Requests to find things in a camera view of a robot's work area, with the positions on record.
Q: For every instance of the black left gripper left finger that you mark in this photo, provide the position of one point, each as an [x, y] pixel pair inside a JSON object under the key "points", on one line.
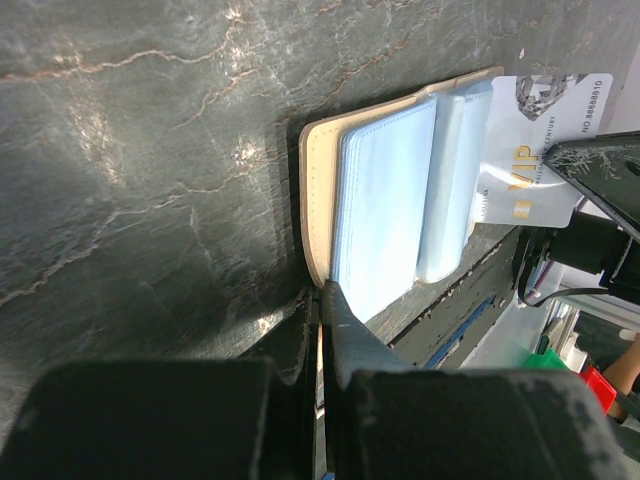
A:
{"points": [[249, 417]]}

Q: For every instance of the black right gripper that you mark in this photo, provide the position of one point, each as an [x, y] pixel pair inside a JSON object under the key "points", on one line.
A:
{"points": [[604, 169]]}

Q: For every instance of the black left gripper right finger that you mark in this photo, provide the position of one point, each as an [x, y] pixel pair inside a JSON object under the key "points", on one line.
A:
{"points": [[387, 419]]}

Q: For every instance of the silver white VIP card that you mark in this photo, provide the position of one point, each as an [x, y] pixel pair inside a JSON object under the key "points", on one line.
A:
{"points": [[529, 114]]}

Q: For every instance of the beige leather card holder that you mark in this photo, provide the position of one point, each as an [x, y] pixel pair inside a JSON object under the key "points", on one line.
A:
{"points": [[388, 191]]}

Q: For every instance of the person in background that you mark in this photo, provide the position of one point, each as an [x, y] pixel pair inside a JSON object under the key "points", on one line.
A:
{"points": [[622, 375]]}

